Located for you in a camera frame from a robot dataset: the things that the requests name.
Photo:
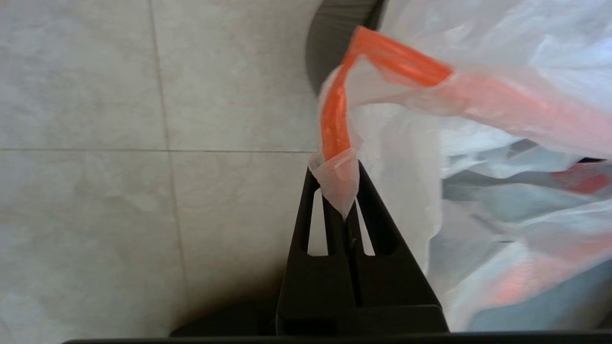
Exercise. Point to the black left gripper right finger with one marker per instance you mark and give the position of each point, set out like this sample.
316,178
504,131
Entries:
392,286

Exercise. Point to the white trash bag red print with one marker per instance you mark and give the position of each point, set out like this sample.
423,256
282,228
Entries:
478,95

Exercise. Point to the black trash bin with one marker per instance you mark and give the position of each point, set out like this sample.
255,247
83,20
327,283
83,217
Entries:
334,38

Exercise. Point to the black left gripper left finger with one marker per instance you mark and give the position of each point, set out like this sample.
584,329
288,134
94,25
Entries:
311,286

